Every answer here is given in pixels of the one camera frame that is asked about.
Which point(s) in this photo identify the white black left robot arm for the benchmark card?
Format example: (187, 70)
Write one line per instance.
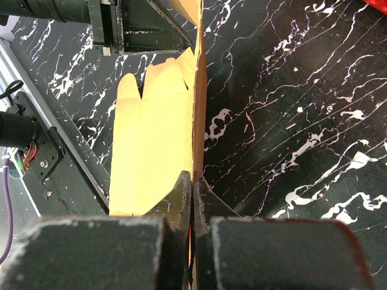
(58, 10)

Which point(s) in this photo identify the red plastic shopping basket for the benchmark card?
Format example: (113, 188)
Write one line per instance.
(380, 5)

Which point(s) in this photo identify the brown cardboard box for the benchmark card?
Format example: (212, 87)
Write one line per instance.
(158, 142)

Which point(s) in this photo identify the aluminium frame rail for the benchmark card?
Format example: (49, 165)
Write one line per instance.
(18, 90)

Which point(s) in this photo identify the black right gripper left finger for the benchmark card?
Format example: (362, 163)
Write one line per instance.
(106, 252)

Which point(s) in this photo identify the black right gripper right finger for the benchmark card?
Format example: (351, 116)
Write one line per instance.
(235, 252)

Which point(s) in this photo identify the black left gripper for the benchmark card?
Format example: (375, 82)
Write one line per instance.
(135, 27)

